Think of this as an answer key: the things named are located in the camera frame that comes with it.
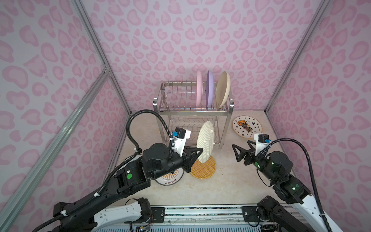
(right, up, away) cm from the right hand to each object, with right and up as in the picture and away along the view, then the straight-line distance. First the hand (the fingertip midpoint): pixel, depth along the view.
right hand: (239, 144), depth 68 cm
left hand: (-18, -1, -14) cm, 23 cm away
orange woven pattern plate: (-15, -19, +20) cm, 31 cm away
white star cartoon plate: (+20, +8, +42) cm, 47 cm away
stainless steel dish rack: (-35, +23, +50) cm, 65 cm away
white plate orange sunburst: (-34, -23, +18) cm, 45 cm away
